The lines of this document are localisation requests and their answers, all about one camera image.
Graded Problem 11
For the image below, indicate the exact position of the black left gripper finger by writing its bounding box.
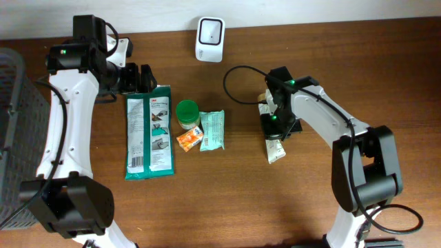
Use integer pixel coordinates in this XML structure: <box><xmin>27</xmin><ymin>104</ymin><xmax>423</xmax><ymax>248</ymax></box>
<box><xmin>139</xmin><ymin>64</ymin><xmax>157</xmax><ymax>93</ymax></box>
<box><xmin>124</xmin><ymin>63</ymin><xmax>139</xmax><ymax>94</ymax></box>

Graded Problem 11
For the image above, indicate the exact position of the white tube with gold cap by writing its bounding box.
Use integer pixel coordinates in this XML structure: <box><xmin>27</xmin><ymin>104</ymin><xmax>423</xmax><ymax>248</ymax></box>
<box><xmin>258</xmin><ymin>90</ymin><xmax>286</xmax><ymax>164</ymax></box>

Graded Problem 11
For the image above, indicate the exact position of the green lid glass jar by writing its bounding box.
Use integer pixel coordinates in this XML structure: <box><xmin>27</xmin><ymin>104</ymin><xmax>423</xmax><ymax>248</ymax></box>
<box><xmin>176</xmin><ymin>99</ymin><xmax>201</xmax><ymax>130</ymax></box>

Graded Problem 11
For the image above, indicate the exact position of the teal wet wipes pack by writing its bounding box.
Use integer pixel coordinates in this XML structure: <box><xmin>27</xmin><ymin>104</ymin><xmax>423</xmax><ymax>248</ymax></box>
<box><xmin>200</xmin><ymin>110</ymin><xmax>225</xmax><ymax>152</ymax></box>

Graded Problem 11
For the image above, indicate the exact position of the green 3M cloth package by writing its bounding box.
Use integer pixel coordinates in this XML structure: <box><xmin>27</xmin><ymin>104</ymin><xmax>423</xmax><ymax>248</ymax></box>
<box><xmin>125</xmin><ymin>85</ymin><xmax>174</xmax><ymax>180</ymax></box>

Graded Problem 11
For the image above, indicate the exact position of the small orange juice carton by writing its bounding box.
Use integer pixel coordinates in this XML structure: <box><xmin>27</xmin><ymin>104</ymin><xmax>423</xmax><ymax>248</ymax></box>
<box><xmin>176</xmin><ymin>126</ymin><xmax>204</xmax><ymax>152</ymax></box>

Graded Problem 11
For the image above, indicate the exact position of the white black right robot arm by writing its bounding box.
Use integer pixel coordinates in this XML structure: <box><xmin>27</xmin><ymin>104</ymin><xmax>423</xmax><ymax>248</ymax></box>
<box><xmin>260</xmin><ymin>67</ymin><xmax>404</xmax><ymax>247</ymax></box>

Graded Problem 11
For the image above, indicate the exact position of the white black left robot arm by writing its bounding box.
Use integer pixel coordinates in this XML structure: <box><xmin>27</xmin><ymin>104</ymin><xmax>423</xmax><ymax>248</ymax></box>
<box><xmin>19</xmin><ymin>14</ymin><xmax>157</xmax><ymax>247</ymax></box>

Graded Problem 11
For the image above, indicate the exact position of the white barcode scanner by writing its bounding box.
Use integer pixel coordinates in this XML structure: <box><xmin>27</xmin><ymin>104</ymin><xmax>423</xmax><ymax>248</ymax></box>
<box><xmin>195</xmin><ymin>17</ymin><xmax>225</xmax><ymax>63</ymax></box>

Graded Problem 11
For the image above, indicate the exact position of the dark grey plastic basket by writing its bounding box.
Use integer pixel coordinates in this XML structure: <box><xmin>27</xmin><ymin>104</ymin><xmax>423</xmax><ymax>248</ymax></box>
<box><xmin>1</xmin><ymin>48</ymin><xmax>50</xmax><ymax>221</ymax></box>

